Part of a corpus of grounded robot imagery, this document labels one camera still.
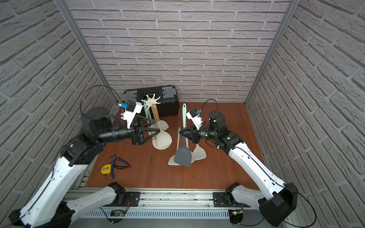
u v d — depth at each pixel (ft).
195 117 1.93
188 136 2.07
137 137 1.51
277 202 1.21
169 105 3.16
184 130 2.10
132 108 1.47
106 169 2.68
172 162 2.28
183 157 2.22
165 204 2.40
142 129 1.48
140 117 5.06
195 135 1.90
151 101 2.15
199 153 2.88
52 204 1.23
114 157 2.80
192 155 2.20
